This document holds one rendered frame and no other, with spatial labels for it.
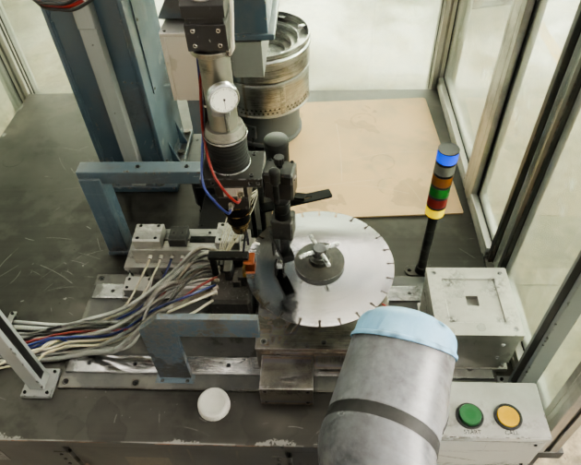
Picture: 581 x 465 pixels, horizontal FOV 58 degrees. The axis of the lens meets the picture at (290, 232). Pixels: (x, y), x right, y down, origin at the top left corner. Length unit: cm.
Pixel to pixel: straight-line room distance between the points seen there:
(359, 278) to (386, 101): 101
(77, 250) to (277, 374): 73
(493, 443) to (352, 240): 50
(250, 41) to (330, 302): 58
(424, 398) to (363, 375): 6
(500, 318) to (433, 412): 69
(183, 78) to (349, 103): 114
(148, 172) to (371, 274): 58
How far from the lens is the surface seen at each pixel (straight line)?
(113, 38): 148
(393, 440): 52
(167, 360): 122
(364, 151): 179
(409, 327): 57
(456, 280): 126
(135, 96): 156
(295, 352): 119
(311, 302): 112
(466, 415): 108
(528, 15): 135
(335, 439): 53
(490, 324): 121
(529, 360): 117
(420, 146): 183
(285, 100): 167
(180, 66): 94
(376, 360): 55
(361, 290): 114
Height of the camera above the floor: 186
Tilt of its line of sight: 47 degrees down
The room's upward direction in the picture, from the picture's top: 3 degrees counter-clockwise
